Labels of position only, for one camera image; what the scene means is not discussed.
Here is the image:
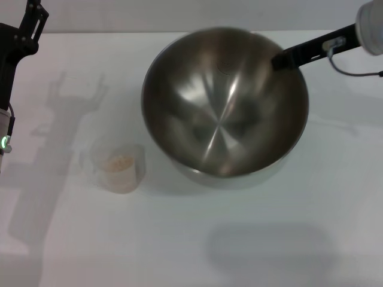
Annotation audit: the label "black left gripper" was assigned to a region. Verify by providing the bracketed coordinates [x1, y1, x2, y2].
[0, 0, 50, 112]

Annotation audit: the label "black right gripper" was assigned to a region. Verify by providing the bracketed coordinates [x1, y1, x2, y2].
[270, 23, 362, 72]

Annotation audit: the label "stainless steel mixing bowl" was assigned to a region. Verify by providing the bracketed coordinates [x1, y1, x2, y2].
[141, 26, 310, 190]

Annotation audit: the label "thin left arm cable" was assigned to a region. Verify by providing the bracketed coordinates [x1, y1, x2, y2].
[7, 102, 16, 152]

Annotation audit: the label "thin arm cable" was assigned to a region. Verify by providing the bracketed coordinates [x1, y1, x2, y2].
[7, 102, 16, 152]
[327, 47, 383, 78]

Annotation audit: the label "thin right arm cable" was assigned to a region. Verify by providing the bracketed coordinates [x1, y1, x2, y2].
[327, 47, 383, 78]

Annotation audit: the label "white rice grains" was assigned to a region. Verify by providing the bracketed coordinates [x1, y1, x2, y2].
[104, 155, 135, 180]

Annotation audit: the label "clear plastic measuring cup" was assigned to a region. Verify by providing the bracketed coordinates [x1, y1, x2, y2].
[80, 143, 147, 196]

